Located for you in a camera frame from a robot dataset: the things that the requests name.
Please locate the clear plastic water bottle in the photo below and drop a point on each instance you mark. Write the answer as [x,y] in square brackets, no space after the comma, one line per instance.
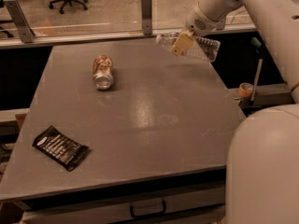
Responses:
[202,48]

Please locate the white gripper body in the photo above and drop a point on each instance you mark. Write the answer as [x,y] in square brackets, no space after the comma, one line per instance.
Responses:
[198,23]

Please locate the middle metal glass bracket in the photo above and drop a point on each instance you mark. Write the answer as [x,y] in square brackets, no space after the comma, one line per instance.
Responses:
[146,14]

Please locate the roll of tan tape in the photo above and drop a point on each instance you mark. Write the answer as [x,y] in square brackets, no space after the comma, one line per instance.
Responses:
[245,89]

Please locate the left metal glass bracket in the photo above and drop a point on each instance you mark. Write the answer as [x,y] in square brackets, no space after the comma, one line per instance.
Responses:
[25,32]

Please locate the metal glass bracket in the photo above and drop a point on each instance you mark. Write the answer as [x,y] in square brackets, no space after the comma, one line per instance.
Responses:
[146,14]
[25,32]
[221,24]

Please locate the black drawer handle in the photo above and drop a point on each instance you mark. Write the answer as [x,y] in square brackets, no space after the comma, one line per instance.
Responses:
[147,209]

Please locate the black snack packet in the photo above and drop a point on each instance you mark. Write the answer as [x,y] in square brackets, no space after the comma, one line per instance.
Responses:
[61,148]

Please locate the crushed aluminium soda can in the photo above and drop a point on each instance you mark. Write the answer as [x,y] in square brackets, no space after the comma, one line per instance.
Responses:
[103,72]

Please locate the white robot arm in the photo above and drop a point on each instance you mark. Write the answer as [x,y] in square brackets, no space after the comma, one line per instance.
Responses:
[262,170]

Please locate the right metal glass bracket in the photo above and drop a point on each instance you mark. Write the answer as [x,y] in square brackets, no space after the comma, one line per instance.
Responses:
[221,24]

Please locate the grey drawer cabinet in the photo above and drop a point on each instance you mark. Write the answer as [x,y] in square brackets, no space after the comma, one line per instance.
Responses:
[194,197]

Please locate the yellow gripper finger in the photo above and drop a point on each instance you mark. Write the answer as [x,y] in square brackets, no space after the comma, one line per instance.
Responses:
[182,43]

